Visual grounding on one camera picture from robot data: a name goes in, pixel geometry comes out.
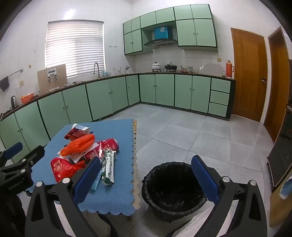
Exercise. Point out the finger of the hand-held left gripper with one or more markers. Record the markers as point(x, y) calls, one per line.
point(34, 153)
point(13, 150)

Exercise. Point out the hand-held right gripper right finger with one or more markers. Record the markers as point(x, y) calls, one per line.
point(204, 177)

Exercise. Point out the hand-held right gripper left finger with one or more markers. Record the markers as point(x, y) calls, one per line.
point(87, 180)

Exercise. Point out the light blue packet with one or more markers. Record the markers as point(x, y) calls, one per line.
point(97, 182)

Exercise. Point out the green white packet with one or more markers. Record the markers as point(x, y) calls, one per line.
point(108, 168)

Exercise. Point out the red paper cup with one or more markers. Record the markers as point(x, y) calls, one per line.
point(61, 167)

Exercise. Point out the red white wrapper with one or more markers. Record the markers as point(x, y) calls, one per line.
point(94, 151)

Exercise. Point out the black bin with bag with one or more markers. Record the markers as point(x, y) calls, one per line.
point(173, 191)

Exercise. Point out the red drink can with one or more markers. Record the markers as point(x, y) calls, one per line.
point(110, 144)

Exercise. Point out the dark red snack wrapper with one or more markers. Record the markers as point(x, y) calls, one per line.
point(75, 134)

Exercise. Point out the blue scalloped table mat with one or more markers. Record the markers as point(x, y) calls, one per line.
point(114, 193)

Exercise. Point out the person's khaki trousers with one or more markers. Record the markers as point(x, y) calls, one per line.
point(98, 224)

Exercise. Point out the electric kettle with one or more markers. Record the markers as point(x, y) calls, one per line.
point(14, 101)

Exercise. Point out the orange plastic basin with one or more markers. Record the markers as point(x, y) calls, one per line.
point(27, 99)

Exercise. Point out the wooden table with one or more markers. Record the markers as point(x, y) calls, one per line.
point(137, 201)

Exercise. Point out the cardboard sheet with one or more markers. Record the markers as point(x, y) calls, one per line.
point(43, 87)

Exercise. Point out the dark hanging cloth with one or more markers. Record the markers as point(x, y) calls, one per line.
point(4, 83)

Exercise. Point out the metal towel bar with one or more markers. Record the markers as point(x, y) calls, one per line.
point(16, 72)

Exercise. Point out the black glass cabinet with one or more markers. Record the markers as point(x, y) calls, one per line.
point(280, 157)

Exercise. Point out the green base cabinets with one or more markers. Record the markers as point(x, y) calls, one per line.
point(164, 91)

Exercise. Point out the metal kitchen faucet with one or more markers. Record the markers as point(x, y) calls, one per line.
point(98, 68)

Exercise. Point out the orange thermos flask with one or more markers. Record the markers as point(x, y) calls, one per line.
point(229, 70)

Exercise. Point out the white window blind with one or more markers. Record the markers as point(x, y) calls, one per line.
point(75, 50)

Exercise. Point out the wooden door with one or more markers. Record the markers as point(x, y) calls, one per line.
point(248, 75)
point(277, 86)

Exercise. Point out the utensil holder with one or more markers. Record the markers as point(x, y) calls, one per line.
point(118, 71)

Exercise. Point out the black wok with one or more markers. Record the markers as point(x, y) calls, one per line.
point(171, 67)

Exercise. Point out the white cooking pot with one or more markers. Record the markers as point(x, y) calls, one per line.
point(156, 67)

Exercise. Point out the range hood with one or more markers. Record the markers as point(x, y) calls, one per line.
point(159, 42)

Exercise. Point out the blue box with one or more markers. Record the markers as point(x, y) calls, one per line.
point(162, 33)

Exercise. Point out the green wall cabinets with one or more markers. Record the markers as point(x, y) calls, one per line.
point(196, 32)

